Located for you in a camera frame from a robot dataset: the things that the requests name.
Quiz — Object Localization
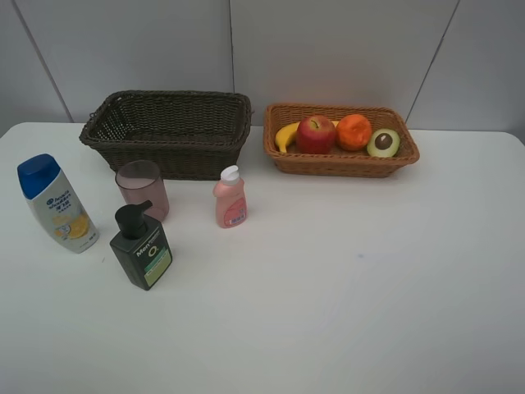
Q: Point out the yellow banana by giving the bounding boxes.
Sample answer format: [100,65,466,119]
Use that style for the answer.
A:
[275,121,338,153]

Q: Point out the red apple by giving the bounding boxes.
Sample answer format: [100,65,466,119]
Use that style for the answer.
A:
[295,115,336,154]

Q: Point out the orange mandarin fruit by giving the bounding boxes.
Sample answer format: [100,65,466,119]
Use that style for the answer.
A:
[336,114,372,151]

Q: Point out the halved avocado with pit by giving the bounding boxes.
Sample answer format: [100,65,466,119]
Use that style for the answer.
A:
[367,128,400,158]

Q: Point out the small pink lotion bottle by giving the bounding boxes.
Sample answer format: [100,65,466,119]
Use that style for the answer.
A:
[213,165,248,228]

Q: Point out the light brown wicker basket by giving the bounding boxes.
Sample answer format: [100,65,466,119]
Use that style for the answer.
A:
[263,103,420,178]

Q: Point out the dark brown wicker basket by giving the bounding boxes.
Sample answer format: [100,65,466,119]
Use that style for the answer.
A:
[80,90,252,181]

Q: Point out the translucent pink plastic cup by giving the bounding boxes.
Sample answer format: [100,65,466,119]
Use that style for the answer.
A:
[115,160,170,222]

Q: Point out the dark green pump bottle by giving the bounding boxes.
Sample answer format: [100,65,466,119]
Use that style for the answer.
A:
[110,200,173,291]

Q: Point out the white shampoo bottle blue cap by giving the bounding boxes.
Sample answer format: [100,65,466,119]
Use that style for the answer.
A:
[17,153,99,254]

